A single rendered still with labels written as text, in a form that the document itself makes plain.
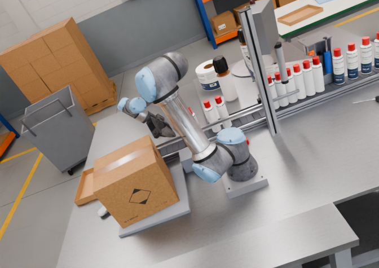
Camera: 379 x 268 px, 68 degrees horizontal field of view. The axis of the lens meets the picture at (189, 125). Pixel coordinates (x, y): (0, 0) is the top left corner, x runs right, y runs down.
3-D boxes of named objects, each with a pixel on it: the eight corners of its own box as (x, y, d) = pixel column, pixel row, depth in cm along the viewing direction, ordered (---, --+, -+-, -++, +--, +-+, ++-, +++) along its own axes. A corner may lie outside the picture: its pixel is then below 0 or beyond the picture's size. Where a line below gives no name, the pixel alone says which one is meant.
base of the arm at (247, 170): (256, 154, 137) (251, 140, 132) (260, 178, 125) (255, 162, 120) (225, 161, 141) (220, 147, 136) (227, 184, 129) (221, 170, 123)
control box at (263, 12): (279, 36, 134) (272, -4, 124) (270, 54, 123) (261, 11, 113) (259, 40, 140) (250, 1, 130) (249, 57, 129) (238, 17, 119)
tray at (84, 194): (127, 159, 183) (124, 154, 180) (124, 188, 161) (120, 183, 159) (86, 175, 185) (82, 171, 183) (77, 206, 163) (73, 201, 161)
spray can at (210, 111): (220, 126, 166) (209, 97, 155) (222, 131, 161) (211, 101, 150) (212, 129, 166) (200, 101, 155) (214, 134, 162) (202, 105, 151)
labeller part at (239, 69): (264, 51, 222) (264, 50, 221) (280, 65, 196) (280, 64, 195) (227, 66, 225) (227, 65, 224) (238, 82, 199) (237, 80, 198)
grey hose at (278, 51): (287, 79, 142) (279, 40, 131) (290, 82, 139) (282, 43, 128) (280, 82, 143) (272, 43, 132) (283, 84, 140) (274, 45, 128)
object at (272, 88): (277, 104, 162) (270, 73, 151) (281, 108, 158) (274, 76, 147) (269, 107, 163) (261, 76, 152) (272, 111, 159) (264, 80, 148)
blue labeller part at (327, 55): (330, 76, 161) (328, 49, 153) (334, 78, 159) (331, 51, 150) (325, 78, 162) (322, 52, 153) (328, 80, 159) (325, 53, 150)
